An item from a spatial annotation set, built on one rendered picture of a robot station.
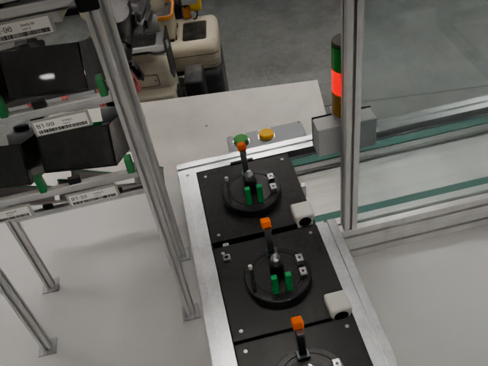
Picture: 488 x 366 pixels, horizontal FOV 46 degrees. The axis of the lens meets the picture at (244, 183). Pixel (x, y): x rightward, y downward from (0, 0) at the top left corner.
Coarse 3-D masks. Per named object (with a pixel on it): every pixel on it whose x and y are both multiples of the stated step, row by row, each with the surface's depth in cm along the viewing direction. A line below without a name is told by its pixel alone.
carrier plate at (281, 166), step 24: (240, 168) 144; (264, 168) 143; (288, 168) 142; (216, 192) 139; (288, 192) 136; (216, 216) 133; (240, 216) 133; (264, 216) 132; (288, 216) 131; (216, 240) 128; (240, 240) 129
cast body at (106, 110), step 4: (108, 104) 119; (112, 104) 119; (100, 108) 118; (104, 108) 118; (108, 108) 118; (112, 108) 118; (104, 112) 118; (108, 112) 118; (112, 112) 118; (116, 112) 118; (104, 116) 119; (108, 116) 118; (112, 116) 118; (104, 120) 119; (108, 120) 119; (104, 124) 119
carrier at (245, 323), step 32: (256, 256) 121; (288, 256) 120; (320, 256) 122; (224, 288) 119; (256, 288) 116; (288, 288) 113; (320, 288) 116; (256, 320) 112; (288, 320) 112; (320, 320) 111
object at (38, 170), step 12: (24, 144) 97; (36, 144) 102; (0, 156) 97; (12, 156) 97; (24, 156) 97; (36, 156) 102; (0, 168) 97; (12, 168) 97; (24, 168) 97; (36, 168) 101; (0, 180) 98; (12, 180) 98; (24, 180) 98
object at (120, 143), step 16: (80, 128) 97; (96, 128) 97; (112, 128) 98; (48, 144) 98; (64, 144) 98; (80, 144) 98; (96, 144) 98; (112, 144) 98; (48, 160) 99; (64, 160) 99; (80, 160) 99; (96, 160) 99; (112, 160) 99
